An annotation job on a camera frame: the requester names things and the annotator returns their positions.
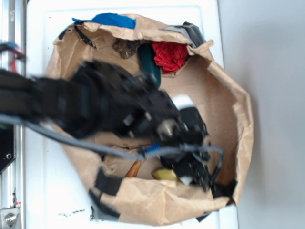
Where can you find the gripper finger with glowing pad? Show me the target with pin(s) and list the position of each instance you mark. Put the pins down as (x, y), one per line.
(182, 101)
(189, 170)

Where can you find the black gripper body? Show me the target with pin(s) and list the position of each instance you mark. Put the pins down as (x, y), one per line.
(152, 114)

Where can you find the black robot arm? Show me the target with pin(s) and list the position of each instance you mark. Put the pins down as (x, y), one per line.
(102, 97)

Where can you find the dark green oval object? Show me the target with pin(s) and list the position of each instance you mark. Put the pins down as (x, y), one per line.
(146, 56)

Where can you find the red crumpled paper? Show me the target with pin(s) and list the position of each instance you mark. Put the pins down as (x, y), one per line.
(170, 56)

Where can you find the brown paper bag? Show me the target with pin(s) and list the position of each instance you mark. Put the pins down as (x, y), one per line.
(224, 105)

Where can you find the small brown wooden stick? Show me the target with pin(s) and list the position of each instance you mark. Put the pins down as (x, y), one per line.
(133, 171)

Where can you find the brown rough rock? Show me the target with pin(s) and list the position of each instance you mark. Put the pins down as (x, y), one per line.
(126, 48)

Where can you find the aluminium frame rail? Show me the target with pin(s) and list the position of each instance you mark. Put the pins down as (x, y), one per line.
(12, 188)

